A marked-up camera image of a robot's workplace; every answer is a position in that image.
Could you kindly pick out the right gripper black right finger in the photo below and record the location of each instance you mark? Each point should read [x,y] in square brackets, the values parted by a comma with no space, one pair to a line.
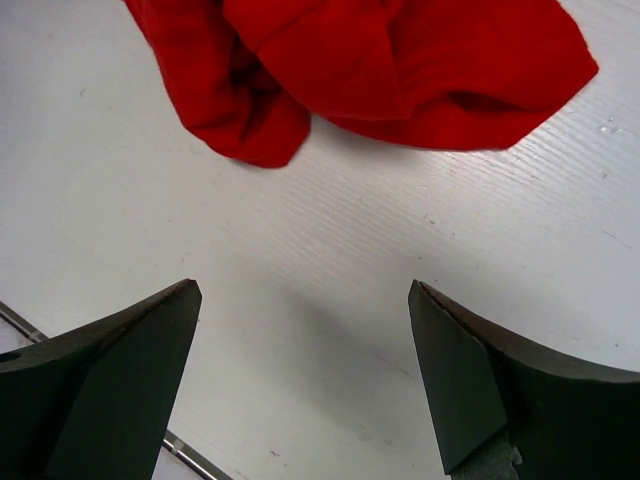
[506,407]

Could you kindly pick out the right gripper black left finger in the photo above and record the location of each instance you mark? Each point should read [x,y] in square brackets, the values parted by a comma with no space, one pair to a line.
[95,402]

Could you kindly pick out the red t shirt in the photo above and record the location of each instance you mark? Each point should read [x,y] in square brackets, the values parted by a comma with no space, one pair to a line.
[246,77]

